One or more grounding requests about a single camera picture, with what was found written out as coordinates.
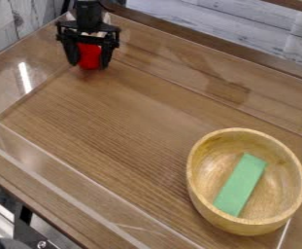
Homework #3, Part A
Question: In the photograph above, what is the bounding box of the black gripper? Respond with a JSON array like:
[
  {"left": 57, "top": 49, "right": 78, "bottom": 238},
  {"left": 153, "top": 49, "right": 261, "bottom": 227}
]
[{"left": 56, "top": 0, "right": 121, "bottom": 69}]

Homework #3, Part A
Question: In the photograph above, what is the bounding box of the red plush strawberry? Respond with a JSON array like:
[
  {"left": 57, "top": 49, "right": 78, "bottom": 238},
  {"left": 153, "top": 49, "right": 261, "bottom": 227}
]
[{"left": 77, "top": 43, "right": 101, "bottom": 70}]

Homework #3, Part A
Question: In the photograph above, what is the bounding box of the wooden bowl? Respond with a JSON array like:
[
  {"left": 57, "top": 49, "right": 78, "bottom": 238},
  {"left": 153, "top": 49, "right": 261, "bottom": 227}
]
[{"left": 185, "top": 127, "right": 302, "bottom": 236}]

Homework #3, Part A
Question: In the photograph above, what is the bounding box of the green rectangular block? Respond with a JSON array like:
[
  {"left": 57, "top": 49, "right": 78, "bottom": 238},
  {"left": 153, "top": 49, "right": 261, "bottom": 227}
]
[{"left": 213, "top": 154, "right": 267, "bottom": 217}]

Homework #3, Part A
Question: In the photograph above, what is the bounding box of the clear acrylic wall panel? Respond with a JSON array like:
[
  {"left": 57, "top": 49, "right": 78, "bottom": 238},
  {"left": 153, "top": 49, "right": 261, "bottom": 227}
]
[{"left": 0, "top": 123, "right": 202, "bottom": 249}]

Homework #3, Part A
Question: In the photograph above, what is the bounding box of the black table leg frame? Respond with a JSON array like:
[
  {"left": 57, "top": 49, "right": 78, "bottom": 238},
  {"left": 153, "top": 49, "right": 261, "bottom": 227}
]
[{"left": 13, "top": 203, "right": 74, "bottom": 249}]

